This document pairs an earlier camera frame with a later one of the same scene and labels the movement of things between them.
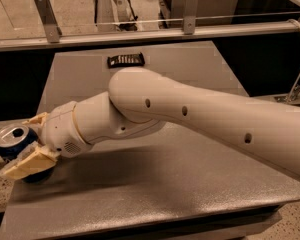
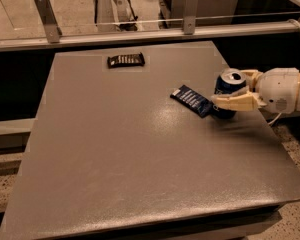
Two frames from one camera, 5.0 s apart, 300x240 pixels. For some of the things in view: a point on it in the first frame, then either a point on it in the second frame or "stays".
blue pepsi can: (13, 139) → (228, 81)
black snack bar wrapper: (126, 60) stays
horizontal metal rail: (201, 35) stays
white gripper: (60, 128) → (278, 89)
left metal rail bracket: (52, 30) stays
